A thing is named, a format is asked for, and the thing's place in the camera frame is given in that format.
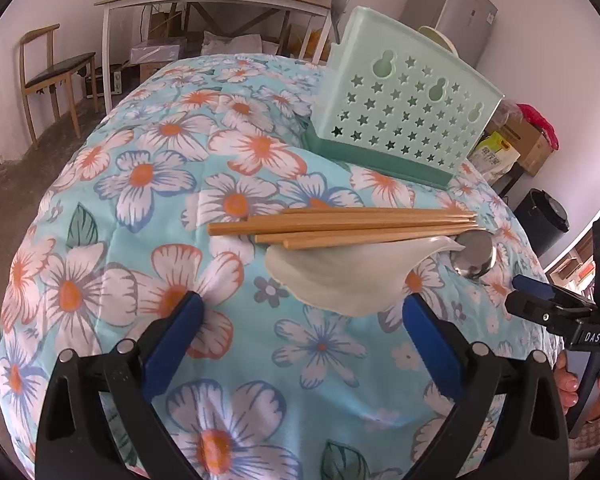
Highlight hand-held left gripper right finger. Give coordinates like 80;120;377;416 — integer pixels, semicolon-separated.
401;291;572;480

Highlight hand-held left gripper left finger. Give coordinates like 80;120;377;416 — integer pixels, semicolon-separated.
34;290;206;480

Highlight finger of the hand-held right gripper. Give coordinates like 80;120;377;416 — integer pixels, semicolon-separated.
511;274;597;307
505;291;593;335

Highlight metal spoon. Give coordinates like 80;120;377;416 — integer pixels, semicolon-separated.
329;0;356;45
452;231;496;279

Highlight wooden chopstick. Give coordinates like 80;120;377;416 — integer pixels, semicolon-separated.
254;226;487;247
279;206;479;222
283;232;463;252
207;214;477;237

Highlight green plastic utensil holder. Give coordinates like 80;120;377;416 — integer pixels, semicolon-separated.
302;6;506;191

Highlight person's right hand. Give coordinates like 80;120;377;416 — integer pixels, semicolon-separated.
552;347;600;426

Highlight black bin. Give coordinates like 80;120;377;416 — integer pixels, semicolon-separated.
514;188;571;259

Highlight dark side table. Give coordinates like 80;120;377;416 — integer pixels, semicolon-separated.
494;164;527;197

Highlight floral blue blanket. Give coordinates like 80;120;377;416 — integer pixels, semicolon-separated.
0;52;566;480

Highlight yellow and white rice bag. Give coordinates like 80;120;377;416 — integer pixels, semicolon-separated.
471;131;522;184

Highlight large cardboard box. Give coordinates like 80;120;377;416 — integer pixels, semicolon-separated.
500;110;556;177

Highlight red plastic bag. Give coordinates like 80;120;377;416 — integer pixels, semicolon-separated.
517;104;561;151

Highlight clear plastic bag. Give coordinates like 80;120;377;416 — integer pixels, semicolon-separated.
495;100;523;126

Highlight small toaster oven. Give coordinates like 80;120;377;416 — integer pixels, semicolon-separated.
85;66;124;98

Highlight silver refrigerator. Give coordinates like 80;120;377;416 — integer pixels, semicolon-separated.
399;0;499;68

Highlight flat white box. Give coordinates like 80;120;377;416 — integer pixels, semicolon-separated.
130;40;183;63

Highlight wooden chair with black seat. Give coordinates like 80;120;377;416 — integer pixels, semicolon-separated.
19;24;99;149

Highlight white sacks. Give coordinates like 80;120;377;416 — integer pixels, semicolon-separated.
201;30;281;57

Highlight yellow plastic bag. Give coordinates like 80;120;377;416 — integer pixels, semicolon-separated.
304;24;331;63

